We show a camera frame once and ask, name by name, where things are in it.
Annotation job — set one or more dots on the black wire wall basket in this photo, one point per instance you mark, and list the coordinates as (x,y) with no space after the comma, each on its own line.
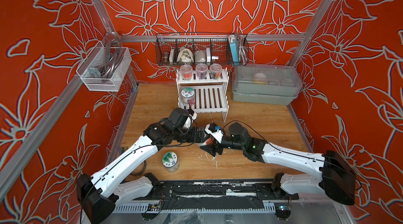
(175,49)

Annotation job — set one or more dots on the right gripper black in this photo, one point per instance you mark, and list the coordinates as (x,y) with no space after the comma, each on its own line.
(212,149)

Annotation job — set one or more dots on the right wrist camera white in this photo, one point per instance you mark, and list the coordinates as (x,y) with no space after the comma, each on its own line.
(215,131)

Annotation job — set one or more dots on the blue box in basket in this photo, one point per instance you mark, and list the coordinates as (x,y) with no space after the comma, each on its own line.
(233,43)

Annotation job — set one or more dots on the small clear cup red seeds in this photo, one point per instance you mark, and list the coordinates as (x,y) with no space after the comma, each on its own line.
(186,71)

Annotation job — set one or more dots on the clear plastic wall bin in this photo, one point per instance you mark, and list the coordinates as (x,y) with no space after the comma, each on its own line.
(105,68)

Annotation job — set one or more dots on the white slatted wooden shelf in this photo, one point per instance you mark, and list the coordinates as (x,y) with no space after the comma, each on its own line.
(211,95)

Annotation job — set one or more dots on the grey lidded storage box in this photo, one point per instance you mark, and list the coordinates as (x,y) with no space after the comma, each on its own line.
(265,84)

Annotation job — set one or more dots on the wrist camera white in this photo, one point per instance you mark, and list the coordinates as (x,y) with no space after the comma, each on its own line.
(192,116)
(215,131)

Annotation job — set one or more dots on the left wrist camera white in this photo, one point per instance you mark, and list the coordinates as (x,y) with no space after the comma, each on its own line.
(192,116)

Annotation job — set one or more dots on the seed jar strawberry lid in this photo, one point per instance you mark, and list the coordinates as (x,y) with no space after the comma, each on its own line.
(209,142)

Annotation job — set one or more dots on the seed jar flower lid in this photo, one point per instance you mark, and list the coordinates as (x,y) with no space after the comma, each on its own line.
(188,96)

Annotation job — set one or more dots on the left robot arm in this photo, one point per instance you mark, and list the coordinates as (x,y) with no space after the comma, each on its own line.
(97,193)

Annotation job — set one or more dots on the seed jar tree lid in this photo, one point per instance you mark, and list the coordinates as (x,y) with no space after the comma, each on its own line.
(170,161)

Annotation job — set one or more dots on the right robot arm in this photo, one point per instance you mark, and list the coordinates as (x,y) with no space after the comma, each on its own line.
(328,173)

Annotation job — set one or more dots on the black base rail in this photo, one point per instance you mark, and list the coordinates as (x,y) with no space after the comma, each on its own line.
(261,189)

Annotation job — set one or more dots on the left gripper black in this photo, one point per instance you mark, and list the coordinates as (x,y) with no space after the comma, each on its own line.
(194,139)

